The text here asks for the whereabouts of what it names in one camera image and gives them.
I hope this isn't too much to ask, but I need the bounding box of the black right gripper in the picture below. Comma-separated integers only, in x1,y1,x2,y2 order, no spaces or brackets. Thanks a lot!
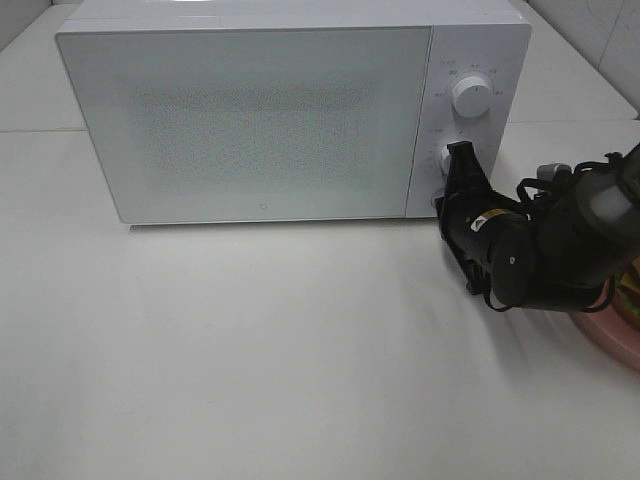
436,141,525,295

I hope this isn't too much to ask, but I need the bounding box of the round white door button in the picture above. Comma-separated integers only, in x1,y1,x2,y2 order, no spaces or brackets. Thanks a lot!
430,188,444,209

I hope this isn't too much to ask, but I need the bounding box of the burger with lettuce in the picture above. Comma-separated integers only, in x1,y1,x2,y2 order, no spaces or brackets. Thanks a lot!
615,258,639,328

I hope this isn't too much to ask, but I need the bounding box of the pink plate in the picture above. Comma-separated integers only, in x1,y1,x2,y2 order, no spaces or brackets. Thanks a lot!
570,284,639,371

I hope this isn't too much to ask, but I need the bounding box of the white microwave door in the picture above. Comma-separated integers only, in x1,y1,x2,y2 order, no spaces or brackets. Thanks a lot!
57,27,431,225

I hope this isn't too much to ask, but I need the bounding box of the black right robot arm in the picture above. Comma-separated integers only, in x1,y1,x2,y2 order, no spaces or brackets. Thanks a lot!
435,141,639,313

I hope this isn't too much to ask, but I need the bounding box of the lower white microwave knob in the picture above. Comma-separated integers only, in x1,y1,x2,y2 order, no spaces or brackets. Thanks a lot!
440,146,451,177

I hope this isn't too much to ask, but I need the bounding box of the white microwave knob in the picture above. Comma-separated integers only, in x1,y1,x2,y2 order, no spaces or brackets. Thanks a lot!
451,72,493,119
440,146,451,177

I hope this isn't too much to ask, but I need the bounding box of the upper white microwave knob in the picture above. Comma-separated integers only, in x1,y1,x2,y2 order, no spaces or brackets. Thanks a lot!
451,72,493,119

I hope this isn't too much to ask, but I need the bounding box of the white microwave oven body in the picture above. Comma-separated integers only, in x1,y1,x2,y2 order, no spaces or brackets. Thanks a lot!
55,1,531,218

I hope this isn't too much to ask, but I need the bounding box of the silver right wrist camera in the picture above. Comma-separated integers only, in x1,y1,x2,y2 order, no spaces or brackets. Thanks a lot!
536,163,572,182

